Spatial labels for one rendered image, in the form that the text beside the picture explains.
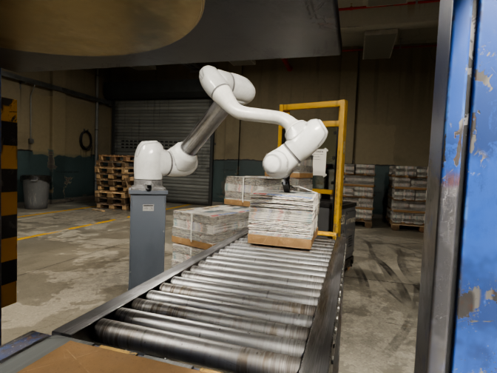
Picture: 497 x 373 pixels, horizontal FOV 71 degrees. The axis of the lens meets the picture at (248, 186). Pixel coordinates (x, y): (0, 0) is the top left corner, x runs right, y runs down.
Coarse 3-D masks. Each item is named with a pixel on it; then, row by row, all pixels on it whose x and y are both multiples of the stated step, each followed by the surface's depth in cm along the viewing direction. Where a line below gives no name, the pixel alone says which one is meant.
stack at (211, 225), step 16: (192, 208) 253; (208, 208) 257; (224, 208) 262; (240, 208) 265; (176, 224) 239; (192, 224) 230; (208, 224) 221; (224, 224) 228; (240, 224) 244; (208, 240) 221; (176, 256) 240; (192, 256) 230
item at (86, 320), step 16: (224, 240) 163; (208, 256) 134; (176, 272) 111; (144, 288) 97; (112, 304) 85; (128, 304) 87; (80, 320) 75; (96, 320) 76; (64, 336) 70; (80, 336) 72
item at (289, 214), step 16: (256, 192) 158; (272, 192) 159; (288, 192) 163; (256, 208) 155; (272, 208) 154; (288, 208) 150; (304, 208) 148; (256, 224) 156; (272, 224) 154; (288, 224) 152; (304, 224) 150
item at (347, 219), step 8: (320, 200) 405; (328, 200) 403; (320, 208) 374; (328, 208) 369; (344, 208) 368; (352, 208) 393; (320, 216) 374; (328, 216) 369; (344, 216) 370; (352, 216) 393; (320, 224) 374; (328, 224) 369; (344, 224) 373; (352, 224) 394; (344, 232) 377; (352, 232) 396; (352, 240) 398; (352, 248) 400; (352, 256) 402
